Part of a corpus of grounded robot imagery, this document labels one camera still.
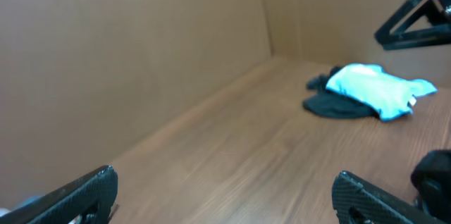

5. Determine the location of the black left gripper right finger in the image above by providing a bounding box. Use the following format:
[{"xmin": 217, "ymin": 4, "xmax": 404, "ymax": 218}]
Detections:
[{"xmin": 331, "ymin": 171, "xmax": 445, "ymax": 224}]

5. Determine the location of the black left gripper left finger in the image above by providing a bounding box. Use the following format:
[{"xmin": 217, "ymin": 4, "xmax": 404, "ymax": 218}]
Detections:
[{"xmin": 1, "ymin": 165, "xmax": 118, "ymax": 224}]

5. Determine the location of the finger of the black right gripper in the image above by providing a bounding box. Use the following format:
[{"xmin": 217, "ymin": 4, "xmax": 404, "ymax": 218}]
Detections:
[{"xmin": 374, "ymin": 0, "xmax": 450, "ymax": 51}]

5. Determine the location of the light blue garment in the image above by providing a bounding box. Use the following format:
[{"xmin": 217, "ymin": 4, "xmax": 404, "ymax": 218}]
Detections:
[{"xmin": 326, "ymin": 63, "xmax": 438, "ymax": 121}]

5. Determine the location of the dark teal garment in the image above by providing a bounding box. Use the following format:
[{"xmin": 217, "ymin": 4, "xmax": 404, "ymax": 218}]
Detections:
[{"xmin": 302, "ymin": 66, "xmax": 378, "ymax": 119}]

